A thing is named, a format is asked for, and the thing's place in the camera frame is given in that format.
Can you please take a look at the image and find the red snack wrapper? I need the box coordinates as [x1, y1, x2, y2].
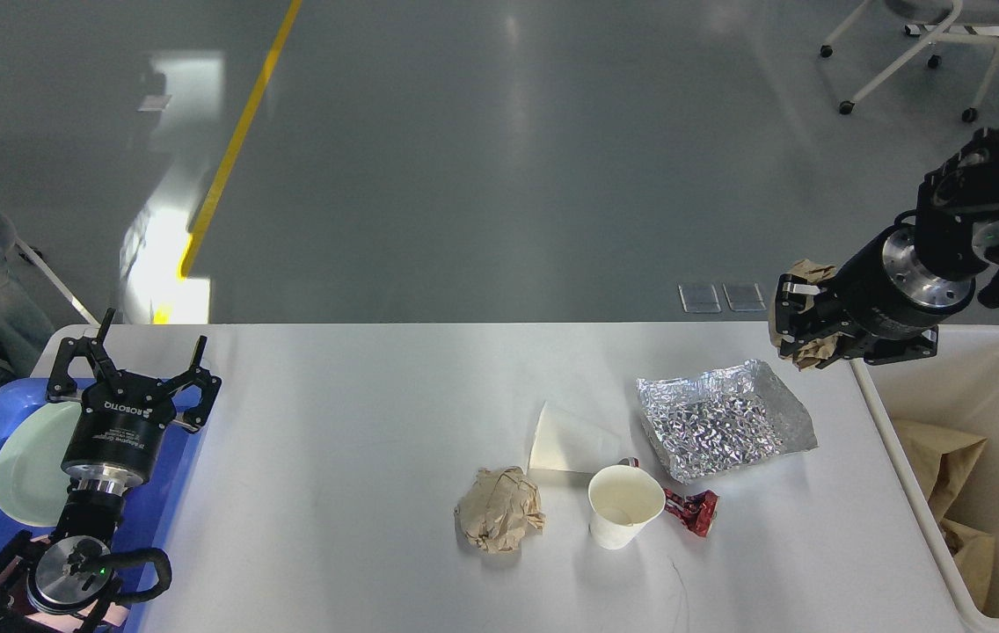
[618, 457, 719, 538]

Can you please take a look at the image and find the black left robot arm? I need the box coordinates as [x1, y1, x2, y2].
[0, 309, 222, 632]

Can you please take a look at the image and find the floor socket cover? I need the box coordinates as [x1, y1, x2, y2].
[722, 283, 766, 312]
[679, 284, 722, 314]

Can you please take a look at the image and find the aluminium foil sheet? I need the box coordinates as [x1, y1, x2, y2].
[636, 360, 820, 484]

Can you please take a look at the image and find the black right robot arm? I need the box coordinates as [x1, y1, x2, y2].
[769, 127, 999, 369]

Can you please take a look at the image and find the brown paper in bin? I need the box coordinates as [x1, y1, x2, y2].
[891, 419, 988, 520]

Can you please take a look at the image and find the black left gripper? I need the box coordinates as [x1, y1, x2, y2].
[45, 309, 222, 489]

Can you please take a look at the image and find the white office chair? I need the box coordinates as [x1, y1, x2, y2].
[837, 1, 999, 123]

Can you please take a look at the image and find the flattened white paper cup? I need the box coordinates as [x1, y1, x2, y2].
[528, 402, 624, 474]

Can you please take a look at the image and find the white paper cup upright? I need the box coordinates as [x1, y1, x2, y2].
[587, 464, 666, 550]

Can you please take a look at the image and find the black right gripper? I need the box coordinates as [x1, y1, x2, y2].
[770, 224, 975, 366]

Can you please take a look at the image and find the crumpled brown paper ball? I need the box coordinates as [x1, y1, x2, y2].
[454, 466, 545, 554]

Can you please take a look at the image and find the pink mug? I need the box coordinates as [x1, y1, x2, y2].
[0, 535, 129, 632]

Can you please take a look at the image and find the white chair base left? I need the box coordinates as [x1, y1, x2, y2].
[14, 237, 100, 327]

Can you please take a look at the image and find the floor socket cover left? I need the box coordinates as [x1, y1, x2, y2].
[679, 284, 722, 314]

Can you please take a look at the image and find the brown paper bag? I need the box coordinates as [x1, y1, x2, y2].
[938, 518, 995, 610]

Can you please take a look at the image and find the light green plate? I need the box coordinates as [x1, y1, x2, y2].
[0, 402, 81, 528]

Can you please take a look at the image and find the floor socket cover right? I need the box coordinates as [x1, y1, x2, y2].
[722, 283, 766, 312]

